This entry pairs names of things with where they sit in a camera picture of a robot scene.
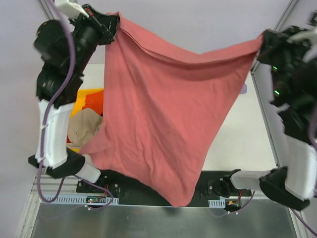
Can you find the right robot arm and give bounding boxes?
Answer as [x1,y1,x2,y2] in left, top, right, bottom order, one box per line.
[223,23,317,211]

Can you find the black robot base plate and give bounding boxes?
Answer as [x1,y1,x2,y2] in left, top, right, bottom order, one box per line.
[75,170,257,208]

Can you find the orange t-shirt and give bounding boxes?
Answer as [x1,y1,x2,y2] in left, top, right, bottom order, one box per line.
[66,89,105,144]

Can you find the white left cable duct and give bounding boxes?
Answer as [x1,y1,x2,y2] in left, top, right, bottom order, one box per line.
[44,194,119,206]

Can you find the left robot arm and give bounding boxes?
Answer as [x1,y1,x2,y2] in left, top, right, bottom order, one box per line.
[28,0,120,193]

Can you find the left aluminium frame post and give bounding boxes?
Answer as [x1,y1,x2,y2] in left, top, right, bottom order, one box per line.
[36,0,54,20]

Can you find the white cable duct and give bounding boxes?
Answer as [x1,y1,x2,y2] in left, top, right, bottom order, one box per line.
[208,199,226,209]
[44,194,119,206]

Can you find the yellow plastic bin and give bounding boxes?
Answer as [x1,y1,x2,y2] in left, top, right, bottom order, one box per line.
[64,88,105,153]

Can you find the white right cable duct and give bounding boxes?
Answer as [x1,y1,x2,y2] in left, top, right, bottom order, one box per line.
[208,199,226,209]

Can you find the pink t-shirt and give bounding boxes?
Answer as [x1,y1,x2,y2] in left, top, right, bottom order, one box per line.
[80,17,263,207]

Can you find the beige t-shirt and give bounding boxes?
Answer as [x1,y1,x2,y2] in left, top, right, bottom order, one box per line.
[66,109,103,148]

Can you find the folded lavender t-shirt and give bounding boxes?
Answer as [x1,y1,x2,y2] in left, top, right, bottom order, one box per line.
[240,83,248,94]

